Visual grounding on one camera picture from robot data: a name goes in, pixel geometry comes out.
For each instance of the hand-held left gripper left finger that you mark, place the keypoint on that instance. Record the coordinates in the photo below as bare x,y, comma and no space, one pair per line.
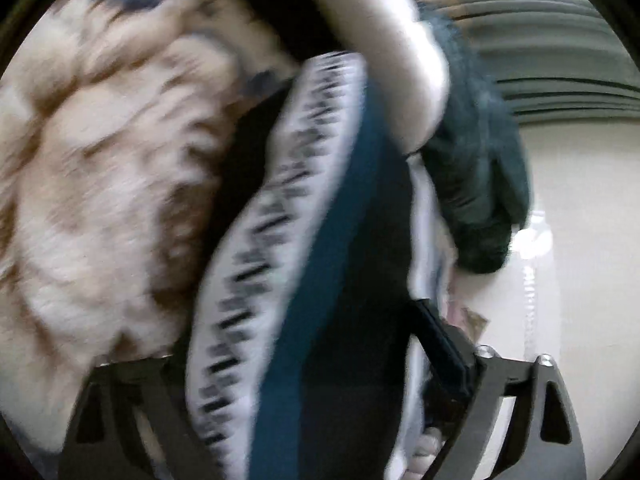
150,395

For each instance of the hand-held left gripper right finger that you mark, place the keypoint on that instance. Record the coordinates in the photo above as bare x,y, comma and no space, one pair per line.
446,346

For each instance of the navy white striped garment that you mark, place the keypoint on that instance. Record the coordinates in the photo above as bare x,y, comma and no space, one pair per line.
320,260

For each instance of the person's right forearm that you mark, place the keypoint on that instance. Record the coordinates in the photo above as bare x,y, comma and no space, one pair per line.
380,50

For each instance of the dark teal fuzzy cloth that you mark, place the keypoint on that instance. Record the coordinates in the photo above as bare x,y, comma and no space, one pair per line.
475,160

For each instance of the cream brown printed fleece blanket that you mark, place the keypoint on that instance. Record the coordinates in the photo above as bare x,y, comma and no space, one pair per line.
110,160

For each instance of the grey folded fabric stack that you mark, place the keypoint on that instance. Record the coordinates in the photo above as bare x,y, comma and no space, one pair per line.
540,50

